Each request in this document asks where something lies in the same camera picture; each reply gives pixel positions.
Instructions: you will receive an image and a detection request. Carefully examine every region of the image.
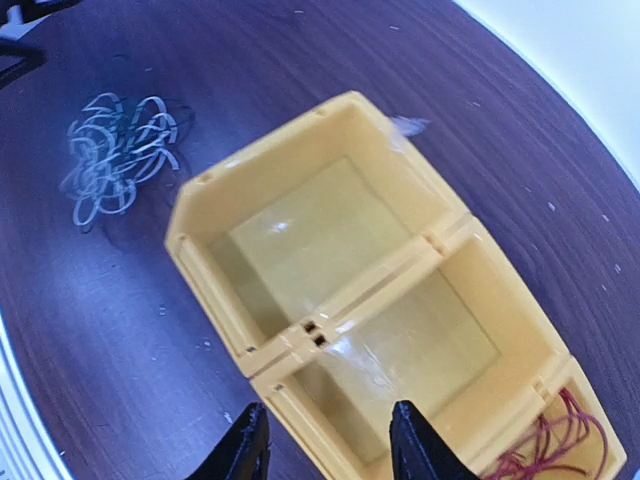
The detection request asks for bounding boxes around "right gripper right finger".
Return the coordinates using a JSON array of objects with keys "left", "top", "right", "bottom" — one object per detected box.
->
[{"left": 389, "top": 400, "right": 478, "bottom": 480}]

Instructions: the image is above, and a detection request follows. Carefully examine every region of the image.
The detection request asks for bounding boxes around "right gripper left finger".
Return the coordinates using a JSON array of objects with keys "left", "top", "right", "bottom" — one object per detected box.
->
[{"left": 187, "top": 402, "right": 270, "bottom": 480}]

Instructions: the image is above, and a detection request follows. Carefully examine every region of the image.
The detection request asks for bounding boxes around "cable pile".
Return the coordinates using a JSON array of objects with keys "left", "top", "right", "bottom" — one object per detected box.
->
[{"left": 58, "top": 92, "right": 194, "bottom": 234}]

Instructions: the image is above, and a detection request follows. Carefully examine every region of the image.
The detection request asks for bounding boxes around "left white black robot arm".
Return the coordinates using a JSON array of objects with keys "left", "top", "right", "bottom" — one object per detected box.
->
[{"left": 1, "top": 0, "right": 81, "bottom": 89}]

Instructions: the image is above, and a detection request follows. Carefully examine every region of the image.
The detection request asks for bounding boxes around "left yellow plastic bin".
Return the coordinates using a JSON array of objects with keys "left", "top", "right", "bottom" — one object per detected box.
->
[{"left": 165, "top": 91, "right": 469, "bottom": 378}]

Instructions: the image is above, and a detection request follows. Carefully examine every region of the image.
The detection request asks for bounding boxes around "clear plastic scrap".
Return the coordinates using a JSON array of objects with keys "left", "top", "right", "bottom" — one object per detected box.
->
[{"left": 389, "top": 116, "right": 431, "bottom": 138}]

